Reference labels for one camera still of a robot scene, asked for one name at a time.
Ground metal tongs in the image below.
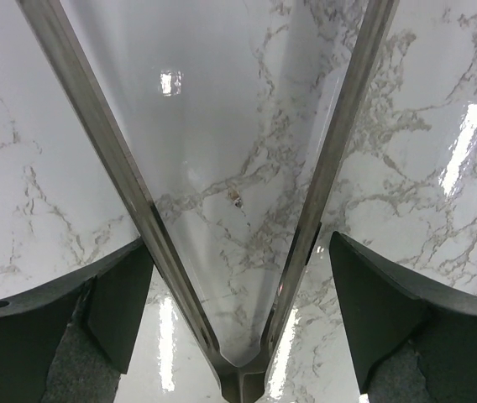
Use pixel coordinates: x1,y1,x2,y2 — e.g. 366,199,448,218
19,1,397,402

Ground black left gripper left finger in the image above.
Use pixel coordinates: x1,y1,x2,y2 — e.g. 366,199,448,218
0,239,154,402

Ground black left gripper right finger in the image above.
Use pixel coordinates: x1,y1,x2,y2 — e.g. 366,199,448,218
329,232,477,402

